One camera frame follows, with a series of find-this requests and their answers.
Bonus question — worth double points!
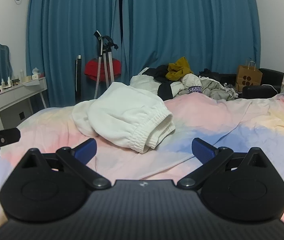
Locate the blue curtain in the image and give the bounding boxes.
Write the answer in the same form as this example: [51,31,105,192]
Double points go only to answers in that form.
[26,0,127,108]
[121,0,261,79]

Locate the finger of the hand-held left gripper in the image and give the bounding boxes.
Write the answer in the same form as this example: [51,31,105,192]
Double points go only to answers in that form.
[0,127,21,146]

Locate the black upright panel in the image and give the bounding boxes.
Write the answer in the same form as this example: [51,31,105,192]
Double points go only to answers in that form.
[74,55,83,104]

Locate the white dressing table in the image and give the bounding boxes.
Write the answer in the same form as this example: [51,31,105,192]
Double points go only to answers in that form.
[0,77,48,133]

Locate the silver tripod stand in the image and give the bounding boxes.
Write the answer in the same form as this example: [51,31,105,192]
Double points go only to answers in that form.
[93,30,119,100]

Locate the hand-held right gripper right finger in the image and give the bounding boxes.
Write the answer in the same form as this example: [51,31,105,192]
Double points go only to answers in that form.
[177,137,270,190]

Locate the grey jacket with purple label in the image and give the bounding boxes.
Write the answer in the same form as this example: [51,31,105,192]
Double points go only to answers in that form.
[171,74,239,102]

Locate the black case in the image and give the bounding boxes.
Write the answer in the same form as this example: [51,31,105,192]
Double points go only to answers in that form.
[242,85,282,99]

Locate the black garment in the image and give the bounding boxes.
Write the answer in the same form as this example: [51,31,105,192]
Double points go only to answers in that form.
[142,65,175,101]

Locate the tissue box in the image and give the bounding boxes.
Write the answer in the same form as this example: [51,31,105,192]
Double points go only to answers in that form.
[31,67,42,81]

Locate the white cable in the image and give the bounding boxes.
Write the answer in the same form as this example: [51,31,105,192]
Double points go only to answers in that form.
[269,84,283,94]

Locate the brown paper bag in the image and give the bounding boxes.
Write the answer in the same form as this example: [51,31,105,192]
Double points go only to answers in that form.
[235,59,263,93]

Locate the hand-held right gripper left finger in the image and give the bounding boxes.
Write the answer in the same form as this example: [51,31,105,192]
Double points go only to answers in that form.
[19,138,112,190]

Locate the red cloth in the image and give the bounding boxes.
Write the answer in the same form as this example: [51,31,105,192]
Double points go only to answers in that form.
[84,58,121,82]

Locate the pastel duvet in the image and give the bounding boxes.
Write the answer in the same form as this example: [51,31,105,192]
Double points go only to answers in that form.
[0,90,284,232]

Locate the white pants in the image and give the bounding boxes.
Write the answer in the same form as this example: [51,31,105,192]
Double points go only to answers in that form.
[72,81,176,155]

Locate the black leather bench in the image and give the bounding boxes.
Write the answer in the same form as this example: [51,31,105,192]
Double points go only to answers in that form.
[218,68,284,99]

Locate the mustard garment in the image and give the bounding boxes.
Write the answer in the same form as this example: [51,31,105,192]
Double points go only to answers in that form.
[166,57,194,81]

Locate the dark fuzzy garment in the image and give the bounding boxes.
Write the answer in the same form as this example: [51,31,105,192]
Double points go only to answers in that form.
[198,68,220,79]

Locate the white fleece garment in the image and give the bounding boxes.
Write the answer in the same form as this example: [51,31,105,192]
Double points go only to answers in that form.
[130,67,163,93]

